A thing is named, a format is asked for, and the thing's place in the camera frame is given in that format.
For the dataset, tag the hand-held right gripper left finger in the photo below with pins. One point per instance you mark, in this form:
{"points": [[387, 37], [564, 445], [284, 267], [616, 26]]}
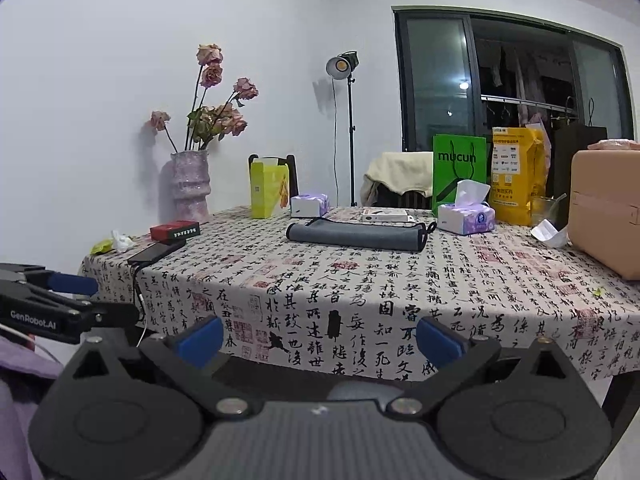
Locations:
{"points": [[202, 342]]}

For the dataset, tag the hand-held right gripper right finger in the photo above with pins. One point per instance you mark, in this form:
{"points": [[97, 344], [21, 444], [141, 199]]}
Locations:
{"points": [[437, 342]]}

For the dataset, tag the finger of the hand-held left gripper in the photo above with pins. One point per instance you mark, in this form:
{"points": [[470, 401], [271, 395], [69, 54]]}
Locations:
{"points": [[75, 284], [115, 313]]}

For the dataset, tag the grey towel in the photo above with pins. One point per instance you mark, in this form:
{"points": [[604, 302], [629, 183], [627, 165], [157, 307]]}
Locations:
{"points": [[355, 235]]}

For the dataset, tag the green wrapper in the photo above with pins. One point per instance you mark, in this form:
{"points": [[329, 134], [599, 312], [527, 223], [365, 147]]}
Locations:
{"points": [[102, 246]]}

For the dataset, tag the black phone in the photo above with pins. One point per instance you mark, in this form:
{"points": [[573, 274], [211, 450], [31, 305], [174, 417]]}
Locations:
{"points": [[156, 252]]}

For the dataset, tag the purple clothing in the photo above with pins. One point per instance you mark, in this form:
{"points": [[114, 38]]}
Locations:
{"points": [[25, 400]]}

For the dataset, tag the red box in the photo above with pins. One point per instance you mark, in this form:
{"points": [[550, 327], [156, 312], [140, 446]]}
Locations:
{"points": [[175, 231]]}

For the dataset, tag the calligraphy printed tablecloth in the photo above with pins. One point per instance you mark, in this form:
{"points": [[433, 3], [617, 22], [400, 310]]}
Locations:
{"points": [[350, 285]]}

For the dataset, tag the large purple tissue pack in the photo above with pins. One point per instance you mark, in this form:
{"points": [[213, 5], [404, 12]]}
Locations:
{"points": [[465, 217]]}

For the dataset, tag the flat white box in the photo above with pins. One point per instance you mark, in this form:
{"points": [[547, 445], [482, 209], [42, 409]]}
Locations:
{"points": [[387, 216]]}

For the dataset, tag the dark chair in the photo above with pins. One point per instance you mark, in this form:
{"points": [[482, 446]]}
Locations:
{"points": [[294, 170], [405, 200]]}

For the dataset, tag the pink ceramic vase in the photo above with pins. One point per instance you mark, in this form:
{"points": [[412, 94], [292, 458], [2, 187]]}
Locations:
{"points": [[190, 187]]}

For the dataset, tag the white paper slip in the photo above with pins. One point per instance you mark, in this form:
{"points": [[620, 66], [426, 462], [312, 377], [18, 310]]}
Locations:
{"points": [[547, 234]]}

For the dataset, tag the yellow-green paper box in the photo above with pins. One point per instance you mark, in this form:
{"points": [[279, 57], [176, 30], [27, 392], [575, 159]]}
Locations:
{"points": [[267, 187]]}

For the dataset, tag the small purple tissue pack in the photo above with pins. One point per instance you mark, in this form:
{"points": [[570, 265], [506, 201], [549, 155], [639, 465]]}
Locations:
{"points": [[309, 205]]}

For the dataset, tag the cream cloth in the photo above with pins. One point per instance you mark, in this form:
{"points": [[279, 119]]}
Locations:
{"points": [[400, 170]]}

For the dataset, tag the green paper bag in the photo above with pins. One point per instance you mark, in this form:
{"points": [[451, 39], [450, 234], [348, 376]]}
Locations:
{"points": [[459, 162]]}

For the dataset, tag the yellow packaging bag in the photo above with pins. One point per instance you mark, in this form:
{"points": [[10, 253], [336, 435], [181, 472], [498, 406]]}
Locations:
{"points": [[515, 175]]}

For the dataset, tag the beige case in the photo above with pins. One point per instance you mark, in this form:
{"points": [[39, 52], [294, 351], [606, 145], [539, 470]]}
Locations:
{"points": [[607, 210]]}

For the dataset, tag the dried pink roses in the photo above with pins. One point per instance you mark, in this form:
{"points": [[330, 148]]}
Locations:
{"points": [[217, 117]]}

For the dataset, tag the black bag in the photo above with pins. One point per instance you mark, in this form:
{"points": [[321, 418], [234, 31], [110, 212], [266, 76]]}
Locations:
{"points": [[575, 160]]}

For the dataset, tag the dark framed window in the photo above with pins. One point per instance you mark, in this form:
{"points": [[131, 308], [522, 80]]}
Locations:
{"points": [[440, 75]]}

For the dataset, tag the pink packet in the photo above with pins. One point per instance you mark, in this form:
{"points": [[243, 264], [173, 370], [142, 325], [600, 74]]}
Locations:
{"points": [[617, 144]]}

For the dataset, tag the hanging clothes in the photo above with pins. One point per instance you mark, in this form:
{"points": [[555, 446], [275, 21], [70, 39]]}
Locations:
{"points": [[525, 80]]}

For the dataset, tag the studio light on stand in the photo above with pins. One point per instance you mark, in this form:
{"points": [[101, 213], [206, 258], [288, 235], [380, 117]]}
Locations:
{"points": [[343, 65]]}

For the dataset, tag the dark table frame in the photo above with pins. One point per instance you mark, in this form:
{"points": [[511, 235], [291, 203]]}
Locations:
{"points": [[620, 400]]}

